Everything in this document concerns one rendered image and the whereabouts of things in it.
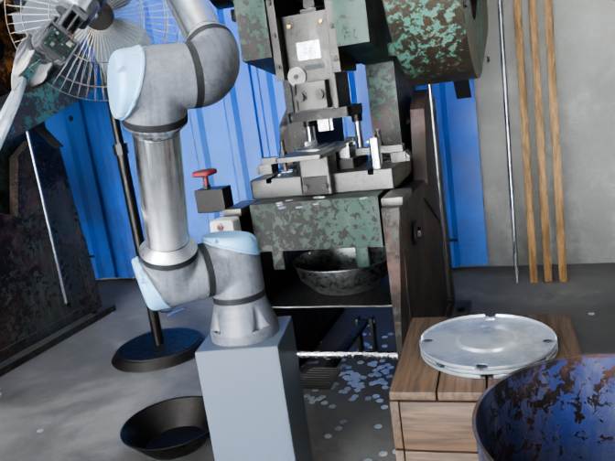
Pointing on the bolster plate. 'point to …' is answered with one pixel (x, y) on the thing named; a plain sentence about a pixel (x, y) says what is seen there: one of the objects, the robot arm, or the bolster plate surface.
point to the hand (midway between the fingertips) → (18, 88)
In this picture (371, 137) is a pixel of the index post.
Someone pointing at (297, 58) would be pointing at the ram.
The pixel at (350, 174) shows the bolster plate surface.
